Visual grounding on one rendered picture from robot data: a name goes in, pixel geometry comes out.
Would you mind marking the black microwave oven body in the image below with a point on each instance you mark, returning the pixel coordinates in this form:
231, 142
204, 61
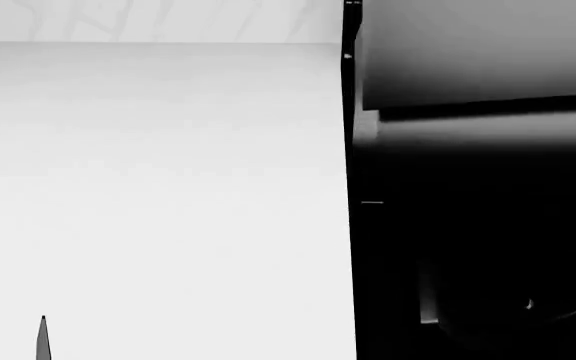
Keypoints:
468, 56

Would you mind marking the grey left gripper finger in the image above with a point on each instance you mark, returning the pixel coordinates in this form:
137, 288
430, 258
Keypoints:
43, 343

